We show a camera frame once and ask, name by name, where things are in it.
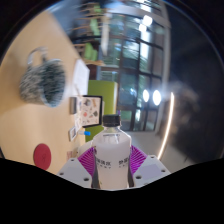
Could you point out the clear water bottle black cap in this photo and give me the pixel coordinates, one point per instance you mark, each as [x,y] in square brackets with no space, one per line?
[111,153]

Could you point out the group of green-seated wooden chairs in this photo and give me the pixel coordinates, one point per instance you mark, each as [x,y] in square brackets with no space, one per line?
[90,51]

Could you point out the round pendant lamp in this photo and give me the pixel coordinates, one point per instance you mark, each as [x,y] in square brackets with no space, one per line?
[156,97]

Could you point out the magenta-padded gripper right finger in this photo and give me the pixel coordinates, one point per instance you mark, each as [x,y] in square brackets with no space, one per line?
[137,159]

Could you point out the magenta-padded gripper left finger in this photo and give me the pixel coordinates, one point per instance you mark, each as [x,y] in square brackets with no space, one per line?
[87,162]

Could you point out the small blue-capped bottle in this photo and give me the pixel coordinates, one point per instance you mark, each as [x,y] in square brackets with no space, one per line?
[85,132]

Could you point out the sticker-covered black tablet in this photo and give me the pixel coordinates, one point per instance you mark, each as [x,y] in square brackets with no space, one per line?
[90,111]

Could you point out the flat round red coaster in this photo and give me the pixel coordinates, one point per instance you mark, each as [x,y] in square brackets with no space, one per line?
[42,156]

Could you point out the black-and-white speckled mug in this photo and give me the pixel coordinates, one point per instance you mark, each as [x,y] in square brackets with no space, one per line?
[41,81]

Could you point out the white paper sheets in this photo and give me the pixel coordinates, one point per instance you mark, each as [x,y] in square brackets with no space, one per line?
[81,78]

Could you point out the long curved ceiling light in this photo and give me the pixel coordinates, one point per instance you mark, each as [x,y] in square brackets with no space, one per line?
[168,123]

